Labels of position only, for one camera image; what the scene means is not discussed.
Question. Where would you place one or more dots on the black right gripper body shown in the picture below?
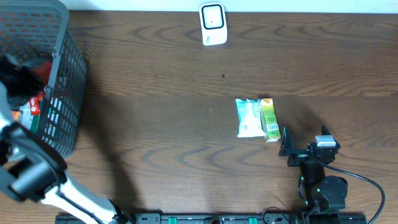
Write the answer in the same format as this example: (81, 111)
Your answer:
(299, 157)

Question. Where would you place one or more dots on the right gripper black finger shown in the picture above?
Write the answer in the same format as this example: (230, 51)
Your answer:
(286, 148)
(325, 131)

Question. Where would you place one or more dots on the green yellow juice carton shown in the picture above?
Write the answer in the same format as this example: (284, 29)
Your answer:
(269, 121)

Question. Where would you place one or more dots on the light blue snack packet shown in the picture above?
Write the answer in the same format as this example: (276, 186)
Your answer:
(249, 116)

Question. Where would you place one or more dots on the red snack stick packet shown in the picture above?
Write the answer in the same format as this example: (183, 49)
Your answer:
(35, 105)

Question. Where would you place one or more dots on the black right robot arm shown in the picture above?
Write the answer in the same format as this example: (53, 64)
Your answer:
(324, 195)

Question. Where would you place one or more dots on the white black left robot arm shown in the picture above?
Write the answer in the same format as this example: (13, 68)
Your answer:
(41, 175)

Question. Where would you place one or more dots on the white barcode scanner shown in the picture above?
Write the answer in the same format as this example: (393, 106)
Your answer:
(213, 23)

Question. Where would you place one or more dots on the green snack bag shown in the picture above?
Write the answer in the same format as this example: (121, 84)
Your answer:
(27, 120)

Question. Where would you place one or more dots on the grey plastic mesh basket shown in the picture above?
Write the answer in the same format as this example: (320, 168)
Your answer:
(33, 29)

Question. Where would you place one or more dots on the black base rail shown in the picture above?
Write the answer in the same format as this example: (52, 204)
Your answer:
(270, 218)

